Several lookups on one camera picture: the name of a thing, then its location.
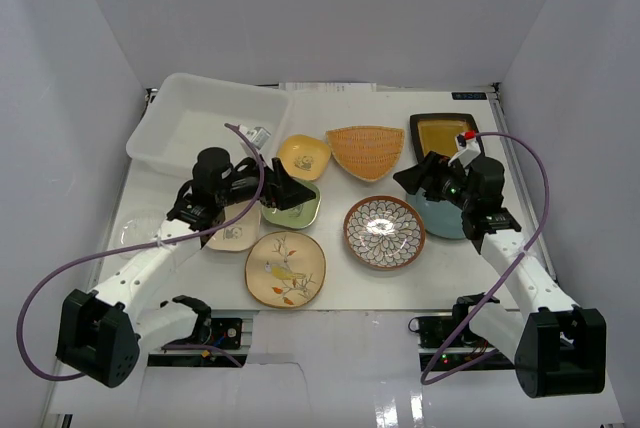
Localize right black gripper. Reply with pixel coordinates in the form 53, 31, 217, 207
393, 152, 476, 212

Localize blue-grey round plate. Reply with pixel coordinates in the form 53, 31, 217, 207
405, 190, 466, 240

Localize petal pattern round plate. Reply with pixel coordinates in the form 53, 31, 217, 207
343, 195, 426, 270

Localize bird painted cream plate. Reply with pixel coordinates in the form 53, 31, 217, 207
245, 231, 326, 309

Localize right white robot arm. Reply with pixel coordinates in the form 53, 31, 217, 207
393, 152, 606, 398

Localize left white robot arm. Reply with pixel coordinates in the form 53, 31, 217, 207
56, 148, 316, 388

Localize white plastic bin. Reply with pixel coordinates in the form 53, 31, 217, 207
126, 73, 293, 180

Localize green square panda dish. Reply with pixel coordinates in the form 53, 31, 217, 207
261, 179, 321, 230

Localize yellow square panda dish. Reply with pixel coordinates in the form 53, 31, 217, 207
277, 134, 332, 181

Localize black square amber plate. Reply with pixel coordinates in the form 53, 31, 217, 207
409, 113, 479, 163

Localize orange woven fan basket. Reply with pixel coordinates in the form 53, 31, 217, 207
326, 126, 405, 183

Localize cream square panda dish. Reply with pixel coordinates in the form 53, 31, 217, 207
206, 203, 261, 252

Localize blue label sticker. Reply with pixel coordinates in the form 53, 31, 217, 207
451, 92, 487, 101

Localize papers at table back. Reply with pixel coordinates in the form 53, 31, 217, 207
279, 82, 377, 93

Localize clear glass square dish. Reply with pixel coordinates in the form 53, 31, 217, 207
111, 209, 166, 249

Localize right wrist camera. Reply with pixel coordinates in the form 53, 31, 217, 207
448, 131, 484, 169

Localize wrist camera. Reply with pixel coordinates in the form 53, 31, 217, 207
448, 131, 484, 169
238, 125, 271, 151

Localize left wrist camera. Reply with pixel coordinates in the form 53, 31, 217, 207
238, 125, 271, 151

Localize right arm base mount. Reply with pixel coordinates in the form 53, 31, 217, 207
408, 315, 484, 349

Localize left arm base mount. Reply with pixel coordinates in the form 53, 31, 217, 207
205, 317, 243, 351

